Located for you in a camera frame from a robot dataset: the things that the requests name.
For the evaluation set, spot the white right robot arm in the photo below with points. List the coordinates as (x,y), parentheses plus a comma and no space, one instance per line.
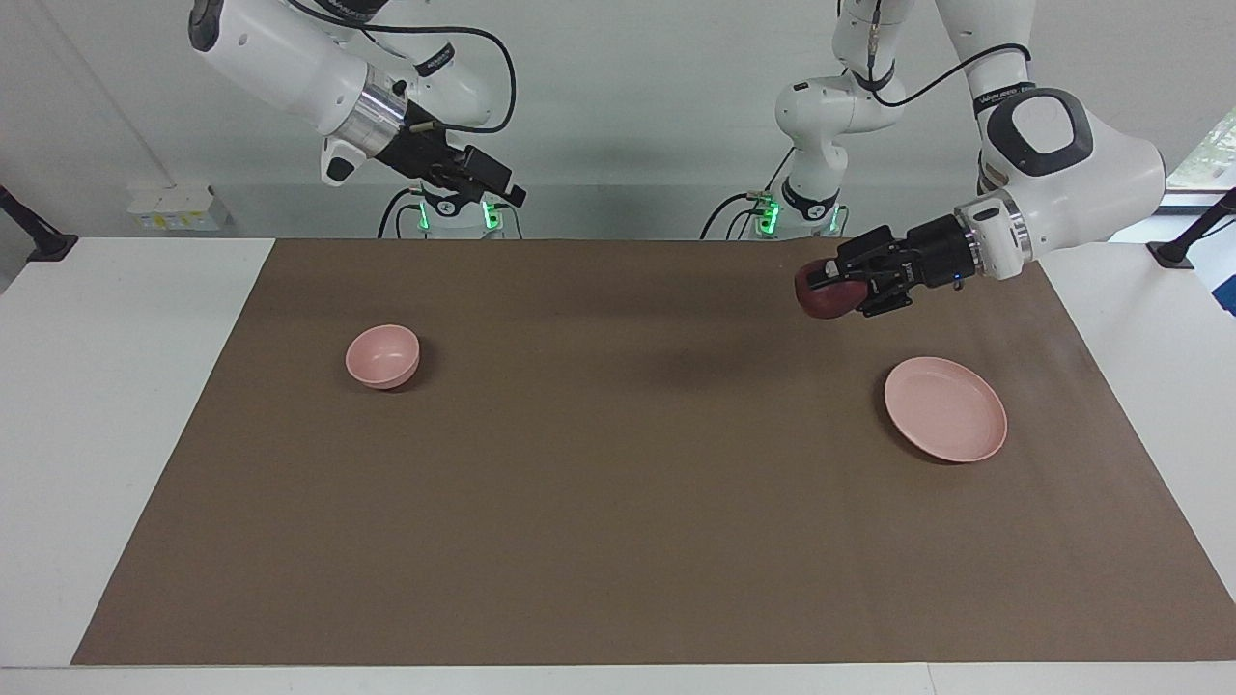
(290,58)

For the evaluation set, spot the dark red apple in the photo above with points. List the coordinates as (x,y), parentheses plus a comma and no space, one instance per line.
(826,301)

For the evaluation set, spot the blue and white panel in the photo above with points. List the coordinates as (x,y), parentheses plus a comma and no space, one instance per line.
(1226,290)

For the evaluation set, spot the window with green outdoors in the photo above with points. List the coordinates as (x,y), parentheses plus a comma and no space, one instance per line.
(1212,154)

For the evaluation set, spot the white wall socket box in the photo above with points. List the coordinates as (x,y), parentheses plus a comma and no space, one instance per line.
(179,212)

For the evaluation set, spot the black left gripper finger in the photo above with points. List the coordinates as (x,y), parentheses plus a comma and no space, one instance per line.
(869,253)
(881,297)

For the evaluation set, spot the pink small bowl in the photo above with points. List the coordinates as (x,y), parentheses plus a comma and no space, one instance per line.
(381,355)

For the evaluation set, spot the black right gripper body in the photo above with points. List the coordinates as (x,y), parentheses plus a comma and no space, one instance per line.
(425,145)

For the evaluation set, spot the pink round plate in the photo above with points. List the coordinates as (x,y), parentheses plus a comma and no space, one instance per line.
(946,410)

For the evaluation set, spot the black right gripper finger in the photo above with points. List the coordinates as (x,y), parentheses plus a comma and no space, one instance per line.
(454,185)
(492,176)

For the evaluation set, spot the brown table mat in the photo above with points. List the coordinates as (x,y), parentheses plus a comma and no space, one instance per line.
(618,483)

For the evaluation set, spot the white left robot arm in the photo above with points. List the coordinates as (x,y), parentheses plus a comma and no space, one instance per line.
(1091,164)

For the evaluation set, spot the black clamp stand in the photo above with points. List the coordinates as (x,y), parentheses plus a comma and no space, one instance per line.
(48,246)
(1173,254)

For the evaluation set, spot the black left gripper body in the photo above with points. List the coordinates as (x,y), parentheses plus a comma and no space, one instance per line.
(937,253)

